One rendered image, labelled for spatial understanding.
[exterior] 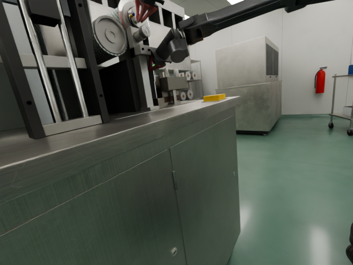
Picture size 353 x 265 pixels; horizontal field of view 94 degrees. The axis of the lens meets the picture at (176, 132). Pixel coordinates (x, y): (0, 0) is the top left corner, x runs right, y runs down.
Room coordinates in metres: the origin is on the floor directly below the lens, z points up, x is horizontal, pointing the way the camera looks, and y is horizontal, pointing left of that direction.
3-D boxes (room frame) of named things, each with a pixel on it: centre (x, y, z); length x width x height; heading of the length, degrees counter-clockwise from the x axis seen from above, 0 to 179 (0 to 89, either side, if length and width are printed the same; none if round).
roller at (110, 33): (0.72, 0.27, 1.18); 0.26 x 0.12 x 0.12; 50
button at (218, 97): (0.71, -0.18, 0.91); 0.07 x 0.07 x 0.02; 50
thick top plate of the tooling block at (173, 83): (0.97, 0.11, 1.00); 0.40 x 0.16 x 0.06; 50
